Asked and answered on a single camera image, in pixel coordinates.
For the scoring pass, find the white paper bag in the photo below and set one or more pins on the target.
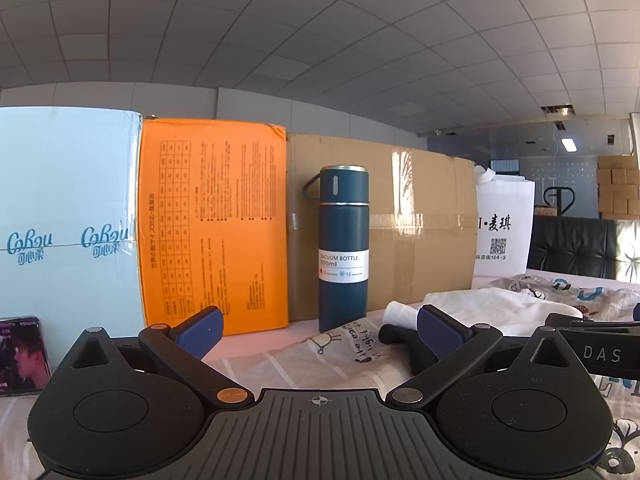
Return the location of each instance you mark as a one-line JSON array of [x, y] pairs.
[[502, 225]]

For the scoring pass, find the ceiling light panel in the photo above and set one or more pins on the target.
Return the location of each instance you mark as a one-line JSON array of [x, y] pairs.
[[568, 144]]

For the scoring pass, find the light blue printed box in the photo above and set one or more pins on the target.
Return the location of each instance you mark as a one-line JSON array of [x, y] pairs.
[[65, 185]]

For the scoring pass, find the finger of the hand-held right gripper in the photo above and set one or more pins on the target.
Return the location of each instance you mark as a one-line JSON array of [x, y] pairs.
[[562, 320]]

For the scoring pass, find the dark blue vacuum bottle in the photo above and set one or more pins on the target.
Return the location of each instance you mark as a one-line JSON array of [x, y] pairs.
[[344, 220]]

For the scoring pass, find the orange printed box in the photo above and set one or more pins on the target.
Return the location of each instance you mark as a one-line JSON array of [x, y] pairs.
[[215, 220]]

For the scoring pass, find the white shirt with black trim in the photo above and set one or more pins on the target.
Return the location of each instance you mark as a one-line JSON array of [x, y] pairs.
[[480, 305]]

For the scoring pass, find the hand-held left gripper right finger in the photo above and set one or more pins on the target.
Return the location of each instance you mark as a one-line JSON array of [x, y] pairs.
[[440, 335]]

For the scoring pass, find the brown cardboard box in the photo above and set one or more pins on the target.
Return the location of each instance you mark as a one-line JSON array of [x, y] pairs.
[[420, 220]]

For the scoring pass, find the smartphone showing video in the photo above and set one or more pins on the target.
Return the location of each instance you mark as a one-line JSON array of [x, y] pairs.
[[22, 355]]

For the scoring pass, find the black chair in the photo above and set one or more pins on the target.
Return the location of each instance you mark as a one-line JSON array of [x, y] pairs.
[[575, 245]]

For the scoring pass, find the stack of cardboard boxes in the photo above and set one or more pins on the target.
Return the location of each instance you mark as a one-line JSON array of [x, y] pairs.
[[620, 185]]

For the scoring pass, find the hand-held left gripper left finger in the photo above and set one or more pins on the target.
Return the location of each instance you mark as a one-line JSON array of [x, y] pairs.
[[200, 332]]

